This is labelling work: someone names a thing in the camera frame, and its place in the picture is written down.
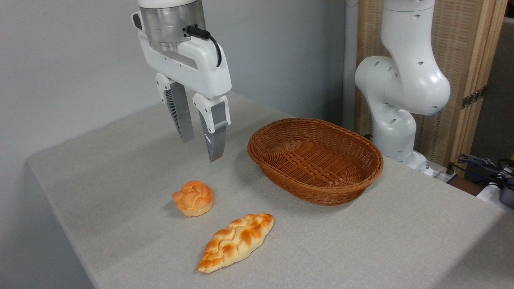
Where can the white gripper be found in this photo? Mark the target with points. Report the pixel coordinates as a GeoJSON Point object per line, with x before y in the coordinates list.
{"type": "Point", "coordinates": [200, 68]}

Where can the round orange bread roll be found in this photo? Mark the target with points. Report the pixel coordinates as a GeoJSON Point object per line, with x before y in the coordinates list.
{"type": "Point", "coordinates": [193, 198]}

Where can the brown wicker oval basket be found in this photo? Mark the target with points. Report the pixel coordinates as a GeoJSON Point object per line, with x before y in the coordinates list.
{"type": "Point", "coordinates": [317, 160]}

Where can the long braided bread loaf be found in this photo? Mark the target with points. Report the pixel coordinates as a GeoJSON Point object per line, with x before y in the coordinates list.
{"type": "Point", "coordinates": [237, 241]}

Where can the grey fabric tablecloth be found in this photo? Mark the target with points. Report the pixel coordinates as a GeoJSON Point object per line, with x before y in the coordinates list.
{"type": "Point", "coordinates": [361, 249]}

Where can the white power strip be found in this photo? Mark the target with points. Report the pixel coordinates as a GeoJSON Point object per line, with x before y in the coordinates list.
{"type": "Point", "coordinates": [441, 174]}

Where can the wooden woven folding screen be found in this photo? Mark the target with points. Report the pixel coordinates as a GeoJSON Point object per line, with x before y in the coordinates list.
{"type": "Point", "coordinates": [457, 40]}

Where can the black metal screen hinge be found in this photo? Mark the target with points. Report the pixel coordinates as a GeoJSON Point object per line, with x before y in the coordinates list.
{"type": "Point", "coordinates": [474, 97]}

